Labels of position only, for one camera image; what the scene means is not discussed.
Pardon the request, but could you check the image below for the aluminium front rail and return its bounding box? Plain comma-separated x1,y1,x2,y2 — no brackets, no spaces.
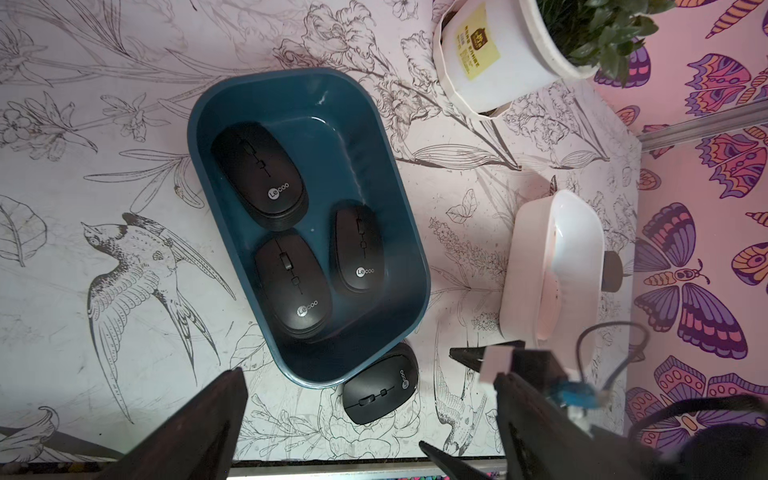
228,458,506,479

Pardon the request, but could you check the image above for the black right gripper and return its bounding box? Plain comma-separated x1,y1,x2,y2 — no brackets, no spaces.
628,394,767,479

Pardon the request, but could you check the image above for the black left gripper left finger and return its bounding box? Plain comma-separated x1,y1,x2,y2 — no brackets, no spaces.
97,367,248,480

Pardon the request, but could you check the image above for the black mouse bottom front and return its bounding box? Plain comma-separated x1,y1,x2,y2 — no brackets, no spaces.
342,342,419,425

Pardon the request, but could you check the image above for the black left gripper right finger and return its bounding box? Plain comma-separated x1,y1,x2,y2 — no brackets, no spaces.
494,373,606,479

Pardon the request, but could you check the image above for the teal storage box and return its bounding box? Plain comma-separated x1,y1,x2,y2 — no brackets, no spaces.
188,68,431,389

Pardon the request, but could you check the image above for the white storage box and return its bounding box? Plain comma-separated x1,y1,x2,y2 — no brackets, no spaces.
499,190,605,363

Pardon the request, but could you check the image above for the potted green plant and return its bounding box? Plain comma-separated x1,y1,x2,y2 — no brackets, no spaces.
433,0,676,120

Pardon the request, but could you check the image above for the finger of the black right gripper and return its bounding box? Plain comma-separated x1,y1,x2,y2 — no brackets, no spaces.
449,340,525,372
419,441,490,480

